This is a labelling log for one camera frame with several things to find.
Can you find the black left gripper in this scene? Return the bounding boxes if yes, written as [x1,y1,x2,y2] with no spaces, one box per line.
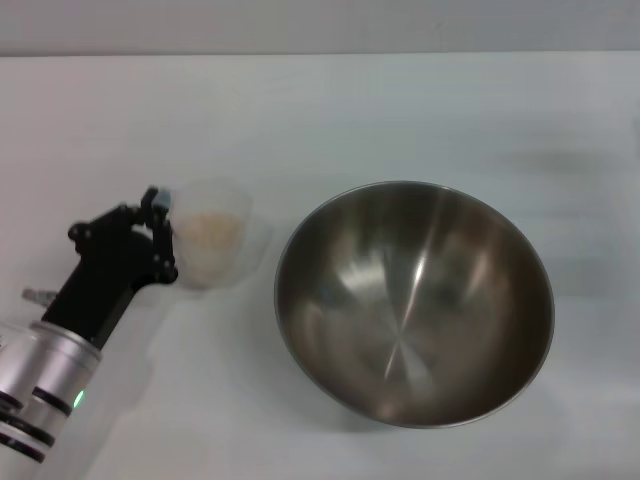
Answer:
[39,185,180,351]

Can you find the grey camera cable with plug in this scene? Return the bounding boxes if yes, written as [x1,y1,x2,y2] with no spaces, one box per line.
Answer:
[21,286,57,307]

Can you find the clear plastic measuring cup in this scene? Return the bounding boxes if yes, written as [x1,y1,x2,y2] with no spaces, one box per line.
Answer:
[167,177,275,296]

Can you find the stainless steel mixing bowl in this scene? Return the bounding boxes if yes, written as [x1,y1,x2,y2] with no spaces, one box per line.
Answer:
[273,180,556,430]

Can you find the white rice grains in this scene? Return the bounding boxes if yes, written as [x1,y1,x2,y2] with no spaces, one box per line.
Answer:
[177,212,242,282]

